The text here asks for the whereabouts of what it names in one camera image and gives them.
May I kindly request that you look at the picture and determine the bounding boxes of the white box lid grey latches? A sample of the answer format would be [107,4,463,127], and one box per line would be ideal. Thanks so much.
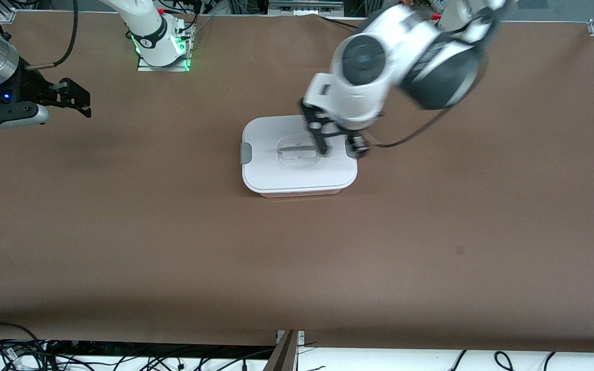
[240,115,358,192]

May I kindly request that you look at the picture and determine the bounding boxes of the pink translucent plastic box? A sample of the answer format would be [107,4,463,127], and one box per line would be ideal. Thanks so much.
[257,187,344,198]

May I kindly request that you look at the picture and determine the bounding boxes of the brown table cover sheet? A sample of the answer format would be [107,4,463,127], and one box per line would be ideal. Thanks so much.
[0,10,594,353]

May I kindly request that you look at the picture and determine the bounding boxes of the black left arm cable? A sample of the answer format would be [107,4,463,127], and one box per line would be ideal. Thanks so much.
[372,106,450,149]

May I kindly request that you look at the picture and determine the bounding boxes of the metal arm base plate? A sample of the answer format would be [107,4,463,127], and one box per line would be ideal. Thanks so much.
[137,23,193,72]

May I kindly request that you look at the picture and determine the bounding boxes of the black cable across table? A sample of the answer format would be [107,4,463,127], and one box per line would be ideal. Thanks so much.
[320,14,366,30]

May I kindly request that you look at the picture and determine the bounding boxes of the metal frame rail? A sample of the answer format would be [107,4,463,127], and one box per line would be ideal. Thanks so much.
[268,0,344,16]

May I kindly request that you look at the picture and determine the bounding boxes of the brown post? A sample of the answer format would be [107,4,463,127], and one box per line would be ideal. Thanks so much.
[263,330,300,371]

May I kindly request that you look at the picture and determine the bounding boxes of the black looped cable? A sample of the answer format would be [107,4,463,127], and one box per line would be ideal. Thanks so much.
[0,322,47,371]

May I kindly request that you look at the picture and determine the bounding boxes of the black cable tangle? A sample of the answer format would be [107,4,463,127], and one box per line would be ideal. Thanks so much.
[44,344,277,371]

